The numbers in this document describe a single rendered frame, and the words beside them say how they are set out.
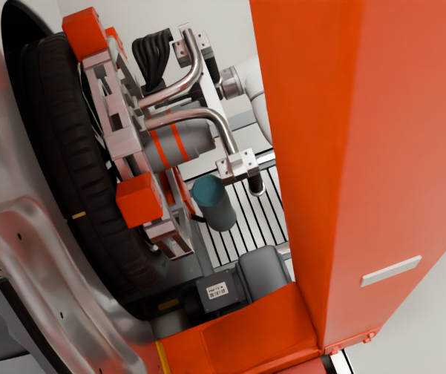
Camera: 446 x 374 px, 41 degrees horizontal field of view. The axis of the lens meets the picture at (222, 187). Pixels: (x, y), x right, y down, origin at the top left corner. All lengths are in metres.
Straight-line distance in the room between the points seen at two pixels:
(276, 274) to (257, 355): 0.44
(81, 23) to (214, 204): 0.55
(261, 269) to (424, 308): 0.67
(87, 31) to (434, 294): 1.49
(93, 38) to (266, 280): 0.88
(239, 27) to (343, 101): 2.42
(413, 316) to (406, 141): 1.90
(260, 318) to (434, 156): 1.06
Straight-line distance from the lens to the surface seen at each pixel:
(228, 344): 1.48
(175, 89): 1.38
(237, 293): 1.79
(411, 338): 2.22
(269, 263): 1.83
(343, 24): 0.22
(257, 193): 1.51
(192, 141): 1.45
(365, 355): 2.20
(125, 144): 1.23
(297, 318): 1.35
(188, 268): 2.05
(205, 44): 1.50
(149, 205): 1.18
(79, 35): 1.37
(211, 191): 1.55
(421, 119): 0.33
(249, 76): 1.75
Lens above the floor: 2.18
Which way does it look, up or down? 68 degrees down
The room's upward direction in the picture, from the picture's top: 23 degrees counter-clockwise
